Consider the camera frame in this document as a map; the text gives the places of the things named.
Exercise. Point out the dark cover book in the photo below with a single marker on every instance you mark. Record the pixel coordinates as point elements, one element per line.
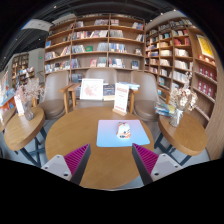
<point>109,91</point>

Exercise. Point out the white framed red-print picture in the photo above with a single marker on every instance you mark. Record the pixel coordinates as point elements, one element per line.
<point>91,89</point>

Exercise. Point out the white red standing table sign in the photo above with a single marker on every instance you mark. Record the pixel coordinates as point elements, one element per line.
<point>121,98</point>

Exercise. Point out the orange book display stand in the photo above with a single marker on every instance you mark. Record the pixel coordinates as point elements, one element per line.
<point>6,98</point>

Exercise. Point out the stack of colourful books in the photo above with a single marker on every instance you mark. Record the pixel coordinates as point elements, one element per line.
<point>164,109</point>

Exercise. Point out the beige wooden-armed armchair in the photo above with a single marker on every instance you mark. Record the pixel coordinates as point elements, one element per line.
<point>106,74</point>
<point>53,100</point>
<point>145,100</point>

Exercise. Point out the small white table sign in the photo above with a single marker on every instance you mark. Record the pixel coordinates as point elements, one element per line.
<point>19,106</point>

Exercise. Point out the pale blue pink mouse pad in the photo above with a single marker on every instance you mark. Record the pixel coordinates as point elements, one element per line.
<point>106,135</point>

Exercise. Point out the distant wooden bookshelf unit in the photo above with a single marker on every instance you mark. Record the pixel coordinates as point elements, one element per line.
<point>21,70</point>

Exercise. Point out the round wooden side table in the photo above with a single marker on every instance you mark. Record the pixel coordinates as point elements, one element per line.
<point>7,116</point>
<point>23,131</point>
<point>185,136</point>

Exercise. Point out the glass vase with pink flowers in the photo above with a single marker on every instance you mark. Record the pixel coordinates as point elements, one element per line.
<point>28,113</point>

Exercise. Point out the white hanging ceiling sign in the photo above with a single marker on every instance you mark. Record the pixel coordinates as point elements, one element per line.
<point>36,25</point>

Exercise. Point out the glass vase with pale flowers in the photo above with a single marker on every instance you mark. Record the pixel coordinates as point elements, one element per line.
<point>176,116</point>

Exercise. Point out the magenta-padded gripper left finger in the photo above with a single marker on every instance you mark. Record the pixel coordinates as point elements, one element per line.
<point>60,165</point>

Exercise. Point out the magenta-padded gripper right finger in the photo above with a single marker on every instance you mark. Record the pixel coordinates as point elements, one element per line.
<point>163,165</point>

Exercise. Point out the angled wooden bookshelf unit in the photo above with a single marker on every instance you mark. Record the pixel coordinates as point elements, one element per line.
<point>180,56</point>

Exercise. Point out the wide wooden bookshelf unit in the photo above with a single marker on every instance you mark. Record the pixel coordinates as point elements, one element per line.
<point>95,41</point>

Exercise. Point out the white orange patterned computer mouse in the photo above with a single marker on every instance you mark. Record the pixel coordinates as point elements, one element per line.
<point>123,130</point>

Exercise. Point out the stack of light blue books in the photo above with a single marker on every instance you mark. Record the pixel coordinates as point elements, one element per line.
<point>134,86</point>

